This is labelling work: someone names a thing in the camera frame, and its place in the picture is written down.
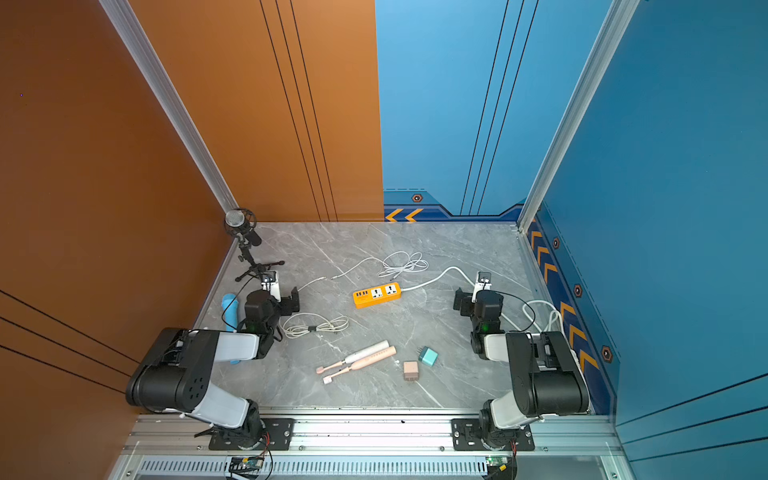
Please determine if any white power strip cord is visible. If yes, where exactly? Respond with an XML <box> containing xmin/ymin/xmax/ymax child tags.
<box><xmin>400</xmin><ymin>266</ymin><xmax>592</xmax><ymax>409</ymax></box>

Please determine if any teal charger adapter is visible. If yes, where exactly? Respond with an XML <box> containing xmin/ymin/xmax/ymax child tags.
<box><xmin>418</xmin><ymin>346</ymin><xmax>439</xmax><ymax>367</ymax></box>

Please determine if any black microphone on tripod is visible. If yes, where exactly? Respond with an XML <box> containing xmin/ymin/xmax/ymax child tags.
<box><xmin>224</xmin><ymin>208</ymin><xmax>285</xmax><ymax>282</ymax></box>

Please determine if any aluminium rail frame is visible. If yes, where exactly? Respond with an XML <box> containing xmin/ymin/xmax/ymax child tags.
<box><xmin>109</xmin><ymin>407</ymin><xmax>633</xmax><ymax>479</ymax></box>

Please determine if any white electric toothbrush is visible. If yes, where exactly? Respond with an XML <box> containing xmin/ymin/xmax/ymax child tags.
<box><xmin>316</xmin><ymin>340</ymin><xmax>390</xmax><ymax>375</ymax></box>

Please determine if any pink electric toothbrush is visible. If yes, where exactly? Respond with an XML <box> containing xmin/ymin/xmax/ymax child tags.
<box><xmin>323</xmin><ymin>346</ymin><xmax>397</xmax><ymax>385</ymax></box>

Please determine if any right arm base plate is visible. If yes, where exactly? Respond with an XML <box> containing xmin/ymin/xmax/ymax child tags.
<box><xmin>450</xmin><ymin>418</ymin><xmax>536</xmax><ymax>452</ymax></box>

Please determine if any orange power strip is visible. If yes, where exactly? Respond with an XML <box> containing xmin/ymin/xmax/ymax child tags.
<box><xmin>353</xmin><ymin>282</ymin><xmax>402</xmax><ymax>309</ymax></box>

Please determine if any blue handheld microphone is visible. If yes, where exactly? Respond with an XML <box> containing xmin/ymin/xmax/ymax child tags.
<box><xmin>217</xmin><ymin>293</ymin><xmax>240</xmax><ymax>364</ymax></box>

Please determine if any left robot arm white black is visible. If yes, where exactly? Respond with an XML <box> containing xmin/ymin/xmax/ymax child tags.
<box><xmin>125</xmin><ymin>288</ymin><xmax>300</xmax><ymax>451</ymax></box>

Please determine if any pink charger adapter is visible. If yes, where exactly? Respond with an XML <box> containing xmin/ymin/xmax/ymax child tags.
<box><xmin>403</xmin><ymin>361</ymin><xmax>420</xmax><ymax>381</ymax></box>

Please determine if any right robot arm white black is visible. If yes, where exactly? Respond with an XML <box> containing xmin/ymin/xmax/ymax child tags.
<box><xmin>453</xmin><ymin>289</ymin><xmax>590</xmax><ymax>450</ymax></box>

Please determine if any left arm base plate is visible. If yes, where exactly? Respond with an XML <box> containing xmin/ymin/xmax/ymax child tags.
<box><xmin>208</xmin><ymin>417</ymin><xmax>295</xmax><ymax>452</ymax></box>

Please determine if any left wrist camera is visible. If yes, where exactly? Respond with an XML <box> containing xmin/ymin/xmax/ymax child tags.
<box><xmin>260</xmin><ymin>270</ymin><xmax>281</xmax><ymax>300</ymax></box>

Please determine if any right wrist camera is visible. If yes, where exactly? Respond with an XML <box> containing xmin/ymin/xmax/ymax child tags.
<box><xmin>472</xmin><ymin>271</ymin><xmax>492</xmax><ymax>302</ymax></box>

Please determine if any white USB cable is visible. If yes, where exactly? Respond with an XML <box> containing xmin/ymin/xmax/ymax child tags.
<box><xmin>298</xmin><ymin>250</ymin><xmax>430</xmax><ymax>293</ymax></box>

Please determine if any right green circuit board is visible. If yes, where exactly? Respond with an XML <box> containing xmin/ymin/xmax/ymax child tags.
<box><xmin>483</xmin><ymin>457</ymin><xmax>518</xmax><ymax>480</ymax></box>

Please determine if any left green circuit board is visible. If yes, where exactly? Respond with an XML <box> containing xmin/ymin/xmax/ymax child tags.
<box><xmin>226</xmin><ymin>456</ymin><xmax>265</xmax><ymax>480</ymax></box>

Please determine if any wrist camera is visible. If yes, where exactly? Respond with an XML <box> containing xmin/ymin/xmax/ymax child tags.
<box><xmin>472</xmin><ymin>271</ymin><xmax>492</xmax><ymax>302</ymax></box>
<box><xmin>260</xmin><ymin>270</ymin><xmax>281</xmax><ymax>300</ymax></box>

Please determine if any green circuit board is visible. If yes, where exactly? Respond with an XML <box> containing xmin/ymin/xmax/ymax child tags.
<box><xmin>483</xmin><ymin>457</ymin><xmax>518</xmax><ymax>480</ymax></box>
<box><xmin>226</xmin><ymin>456</ymin><xmax>265</xmax><ymax>480</ymax></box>

